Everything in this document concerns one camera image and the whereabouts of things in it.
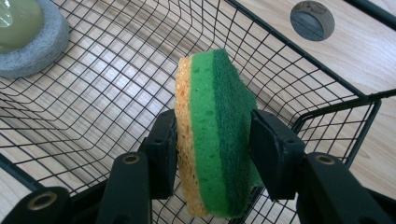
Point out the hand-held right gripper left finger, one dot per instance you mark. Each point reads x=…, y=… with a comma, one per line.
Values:
x=162, y=152

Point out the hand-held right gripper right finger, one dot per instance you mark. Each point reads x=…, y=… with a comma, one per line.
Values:
x=274, y=155

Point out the yellow and green sponge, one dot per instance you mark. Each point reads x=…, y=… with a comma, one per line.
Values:
x=214, y=133

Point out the round grey table grommet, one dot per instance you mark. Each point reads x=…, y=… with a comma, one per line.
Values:
x=311, y=21

